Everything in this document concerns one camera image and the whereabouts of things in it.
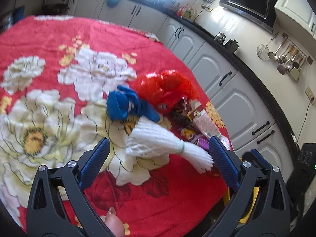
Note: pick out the blue bag on cabinet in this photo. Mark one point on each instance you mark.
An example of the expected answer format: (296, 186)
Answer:
(112, 3)

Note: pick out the dark metal pot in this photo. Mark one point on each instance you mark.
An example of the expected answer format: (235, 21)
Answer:
(231, 46)

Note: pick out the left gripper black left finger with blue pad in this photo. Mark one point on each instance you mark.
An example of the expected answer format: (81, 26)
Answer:
(57, 205)

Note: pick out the steel kettle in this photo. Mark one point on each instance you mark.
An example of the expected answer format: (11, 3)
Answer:
(220, 38)

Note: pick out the yellow rimmed trash bin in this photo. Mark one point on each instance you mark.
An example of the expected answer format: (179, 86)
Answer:
(246, 215)

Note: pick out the blue plastic bag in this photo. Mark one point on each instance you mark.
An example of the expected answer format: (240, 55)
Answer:
(125, 101)

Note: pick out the wall power socket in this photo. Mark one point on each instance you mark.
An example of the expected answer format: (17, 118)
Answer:
(310, 95)

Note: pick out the black countertop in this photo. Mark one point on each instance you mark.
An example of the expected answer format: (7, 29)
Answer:
(266, 96)

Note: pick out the red plastic bag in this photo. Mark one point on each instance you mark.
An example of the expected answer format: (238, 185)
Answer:
(164, 90)

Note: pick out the white upper cabinet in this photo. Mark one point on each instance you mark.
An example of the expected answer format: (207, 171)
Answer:
(297, 17)

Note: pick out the condiment bottles group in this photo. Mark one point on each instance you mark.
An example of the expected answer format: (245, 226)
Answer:
(186, 12)

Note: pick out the wire mesh skimmer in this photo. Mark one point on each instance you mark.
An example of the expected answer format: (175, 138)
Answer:
(263, 50)

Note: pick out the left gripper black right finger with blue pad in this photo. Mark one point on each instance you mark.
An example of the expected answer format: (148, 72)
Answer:
(259, 205)

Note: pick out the red floral tablecloth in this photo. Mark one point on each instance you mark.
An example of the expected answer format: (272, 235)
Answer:
(56, 73)

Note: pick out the white lower kitchen cabinets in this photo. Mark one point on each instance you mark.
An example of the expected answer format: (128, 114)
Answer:
(248, 121)

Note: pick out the snack wrapper pile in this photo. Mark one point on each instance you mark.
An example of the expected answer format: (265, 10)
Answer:
(195, 124)

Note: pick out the hanging utensil rack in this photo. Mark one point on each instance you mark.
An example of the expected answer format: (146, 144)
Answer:
(290, 58)

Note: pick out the person's left hand thumb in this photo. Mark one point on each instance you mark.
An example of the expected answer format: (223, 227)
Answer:
(114, 223)

